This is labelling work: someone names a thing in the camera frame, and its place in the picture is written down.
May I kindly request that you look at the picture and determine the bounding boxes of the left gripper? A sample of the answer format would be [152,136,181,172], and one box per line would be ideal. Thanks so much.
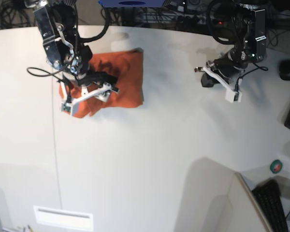
[205,52,248,84]

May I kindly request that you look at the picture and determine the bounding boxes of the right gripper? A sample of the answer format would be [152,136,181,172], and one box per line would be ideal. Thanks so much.
[57,44,118,92]

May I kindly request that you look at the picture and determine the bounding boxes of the orange t-shirt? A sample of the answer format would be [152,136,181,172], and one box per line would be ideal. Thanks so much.
[59,48,143,118]

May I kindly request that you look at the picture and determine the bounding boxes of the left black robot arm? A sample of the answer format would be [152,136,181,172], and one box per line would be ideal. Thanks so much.
[205,0,267,84]

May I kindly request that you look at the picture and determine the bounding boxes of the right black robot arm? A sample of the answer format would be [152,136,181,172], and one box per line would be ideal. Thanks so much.
[24,0,119,92]

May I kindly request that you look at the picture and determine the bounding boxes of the black computer mouse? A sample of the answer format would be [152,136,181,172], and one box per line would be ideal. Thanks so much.
[279,59,290,81]

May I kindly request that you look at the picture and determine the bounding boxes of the blue box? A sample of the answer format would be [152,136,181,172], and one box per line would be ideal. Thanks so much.
[98,0,172,8]

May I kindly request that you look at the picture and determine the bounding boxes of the green tape roll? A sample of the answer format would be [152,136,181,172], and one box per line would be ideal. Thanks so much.
[270,159,283,174]

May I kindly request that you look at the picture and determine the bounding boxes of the black keyboard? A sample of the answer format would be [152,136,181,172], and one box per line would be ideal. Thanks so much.
[252,179,289,232]

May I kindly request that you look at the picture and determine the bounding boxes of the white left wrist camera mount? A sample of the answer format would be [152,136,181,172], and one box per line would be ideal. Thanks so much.
[194,66,243,103]

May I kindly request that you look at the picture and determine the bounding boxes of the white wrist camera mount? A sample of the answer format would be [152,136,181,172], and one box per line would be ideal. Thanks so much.
[60,82,119,116]
[194,66,243,103]

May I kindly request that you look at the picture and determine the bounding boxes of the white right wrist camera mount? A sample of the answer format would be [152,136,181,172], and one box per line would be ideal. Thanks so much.
[60,82,119,116]

